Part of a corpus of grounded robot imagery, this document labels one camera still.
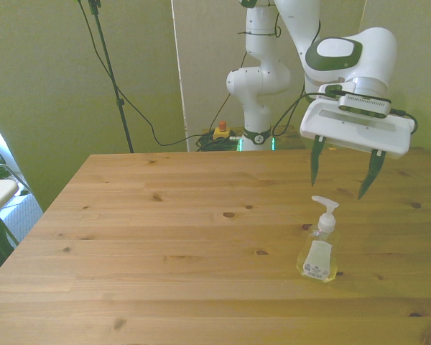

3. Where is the clear sanitizer pump bottle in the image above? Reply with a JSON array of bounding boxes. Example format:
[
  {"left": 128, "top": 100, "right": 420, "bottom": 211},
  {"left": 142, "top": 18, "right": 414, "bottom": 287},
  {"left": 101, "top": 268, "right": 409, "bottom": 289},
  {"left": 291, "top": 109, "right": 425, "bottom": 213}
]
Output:
[{"left": 295, "top": 195, "right": 340, "bottom": 283}]

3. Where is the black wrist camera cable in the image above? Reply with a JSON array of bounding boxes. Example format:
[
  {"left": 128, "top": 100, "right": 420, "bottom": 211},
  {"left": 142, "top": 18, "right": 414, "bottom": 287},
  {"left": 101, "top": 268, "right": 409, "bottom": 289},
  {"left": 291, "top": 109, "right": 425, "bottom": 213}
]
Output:
[{"left": 272, "top": 91, "right": 343, "bottom": 138}]

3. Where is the beige partition panel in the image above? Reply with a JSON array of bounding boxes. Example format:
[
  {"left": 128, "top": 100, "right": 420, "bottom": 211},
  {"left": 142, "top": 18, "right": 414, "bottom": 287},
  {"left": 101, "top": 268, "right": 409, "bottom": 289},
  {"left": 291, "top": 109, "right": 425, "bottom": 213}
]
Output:
[{"left": 170, "top": 0, "right": 368, "bottom": 152}]

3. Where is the black tripod stand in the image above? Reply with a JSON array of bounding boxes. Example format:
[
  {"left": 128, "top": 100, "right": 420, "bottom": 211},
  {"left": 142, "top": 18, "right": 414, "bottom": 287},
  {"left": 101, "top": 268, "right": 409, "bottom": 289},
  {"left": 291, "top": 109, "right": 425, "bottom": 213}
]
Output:
[{"left": 88, "top": 0, "right": 135, "bottom": 154}]

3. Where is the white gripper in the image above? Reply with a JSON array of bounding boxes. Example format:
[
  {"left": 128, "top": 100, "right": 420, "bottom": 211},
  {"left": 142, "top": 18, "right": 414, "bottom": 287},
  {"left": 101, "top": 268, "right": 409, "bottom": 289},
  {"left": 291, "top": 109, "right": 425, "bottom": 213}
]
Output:
[{"left": 298, "top": 98, "right": 416, "bottom": 201}]

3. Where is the black gripper plug cable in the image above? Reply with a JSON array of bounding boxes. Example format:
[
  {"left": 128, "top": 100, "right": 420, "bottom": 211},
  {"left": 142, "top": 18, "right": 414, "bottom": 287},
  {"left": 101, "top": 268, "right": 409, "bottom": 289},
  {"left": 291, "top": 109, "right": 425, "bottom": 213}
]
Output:
[{"left": 390, "top": 108, "right": 420, "bottom": 135}]

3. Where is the coiled black cable bundle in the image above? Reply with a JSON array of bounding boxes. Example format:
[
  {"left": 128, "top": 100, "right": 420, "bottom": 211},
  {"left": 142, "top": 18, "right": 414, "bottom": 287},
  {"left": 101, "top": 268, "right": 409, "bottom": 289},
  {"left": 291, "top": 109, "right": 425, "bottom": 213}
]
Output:
[{"left": 195, "top": 132, "right": 244, "bottom": 152}]

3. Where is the yellow emergency stop button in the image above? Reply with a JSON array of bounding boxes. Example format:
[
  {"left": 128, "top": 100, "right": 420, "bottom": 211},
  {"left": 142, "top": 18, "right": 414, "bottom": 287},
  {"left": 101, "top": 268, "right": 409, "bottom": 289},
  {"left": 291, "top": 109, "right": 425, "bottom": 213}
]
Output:
[{"left": 213, "top": 121, "right": 232, "bottom": 142}]

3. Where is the black cable on tripod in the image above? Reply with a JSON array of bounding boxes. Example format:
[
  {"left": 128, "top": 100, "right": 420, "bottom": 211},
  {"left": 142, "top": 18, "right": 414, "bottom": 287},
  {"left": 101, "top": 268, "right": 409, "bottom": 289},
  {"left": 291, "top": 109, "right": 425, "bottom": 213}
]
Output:
[{"left": 75, "top": 0, "right": 202, "bottom": 147}]

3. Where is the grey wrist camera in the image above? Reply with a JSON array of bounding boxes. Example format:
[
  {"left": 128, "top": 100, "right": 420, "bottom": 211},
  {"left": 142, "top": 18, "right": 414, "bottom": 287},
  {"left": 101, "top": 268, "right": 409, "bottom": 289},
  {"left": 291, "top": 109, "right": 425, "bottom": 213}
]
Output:
[{"left": 337, "top": 93, "right": 393, "bottom": 119}]

